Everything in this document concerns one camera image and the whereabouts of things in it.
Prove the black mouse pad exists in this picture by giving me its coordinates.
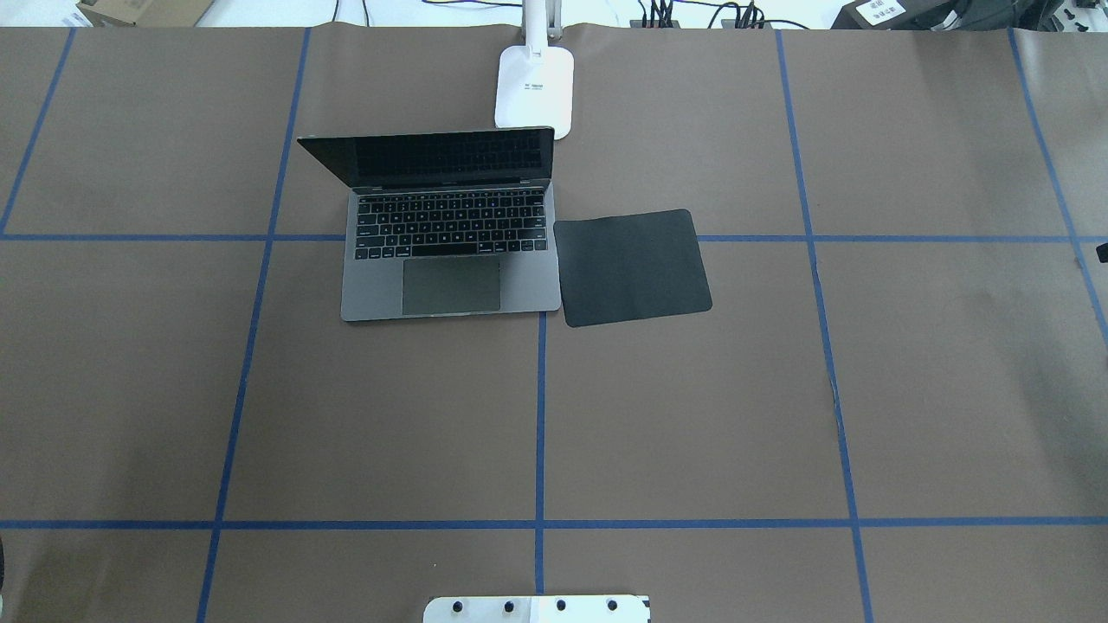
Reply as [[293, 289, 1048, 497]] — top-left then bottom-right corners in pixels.
[[554, 210, 714, 328]]

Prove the cardboard box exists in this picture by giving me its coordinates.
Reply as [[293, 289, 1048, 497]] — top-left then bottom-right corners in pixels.
[[75, 0, 214, 28]]

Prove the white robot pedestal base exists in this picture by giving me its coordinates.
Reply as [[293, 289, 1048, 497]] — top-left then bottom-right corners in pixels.
[[421, 594, 652, 622]]

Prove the grey laptop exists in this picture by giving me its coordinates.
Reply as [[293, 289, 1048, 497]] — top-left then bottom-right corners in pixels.
[[297, 126, 561, 321]]

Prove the white desk lamp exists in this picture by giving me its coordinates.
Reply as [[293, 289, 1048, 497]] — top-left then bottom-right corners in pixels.
[[493, 1, 575, 139]]

